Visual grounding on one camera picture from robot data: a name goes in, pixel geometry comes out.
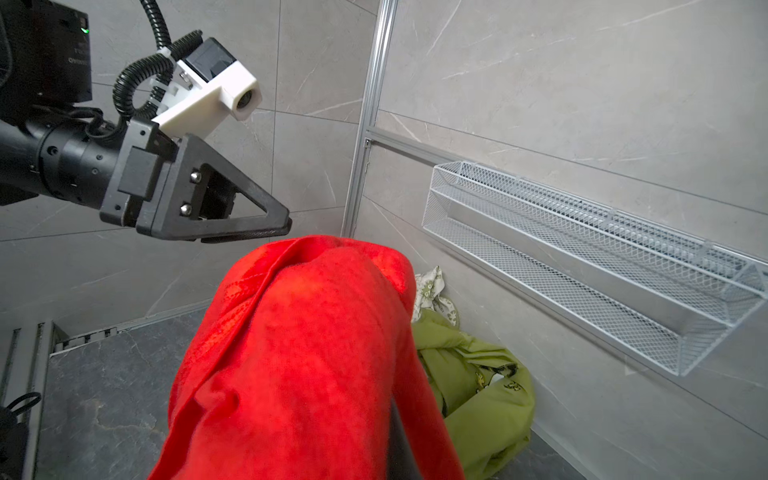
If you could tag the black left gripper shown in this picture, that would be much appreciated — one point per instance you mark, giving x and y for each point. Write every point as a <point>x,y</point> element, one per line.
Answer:
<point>187,193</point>

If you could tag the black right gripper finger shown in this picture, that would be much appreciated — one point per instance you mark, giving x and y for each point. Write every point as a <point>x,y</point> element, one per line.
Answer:
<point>401,462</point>

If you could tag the red cloth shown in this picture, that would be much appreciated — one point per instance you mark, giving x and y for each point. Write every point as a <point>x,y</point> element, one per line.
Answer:
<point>301,361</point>

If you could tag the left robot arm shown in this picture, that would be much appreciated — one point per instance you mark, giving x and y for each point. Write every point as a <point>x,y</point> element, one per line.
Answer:
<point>54,143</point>

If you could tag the green cloth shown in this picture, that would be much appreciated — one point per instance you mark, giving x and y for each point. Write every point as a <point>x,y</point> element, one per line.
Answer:
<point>484,393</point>

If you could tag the white patterned cloth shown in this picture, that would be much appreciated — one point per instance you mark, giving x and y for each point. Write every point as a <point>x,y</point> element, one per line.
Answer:
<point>430,289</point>

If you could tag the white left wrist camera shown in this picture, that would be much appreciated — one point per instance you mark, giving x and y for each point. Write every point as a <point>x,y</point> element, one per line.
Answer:
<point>217,86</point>

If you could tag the white wire mesh basket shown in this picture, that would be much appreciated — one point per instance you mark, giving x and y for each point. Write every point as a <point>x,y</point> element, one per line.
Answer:
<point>666,298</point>

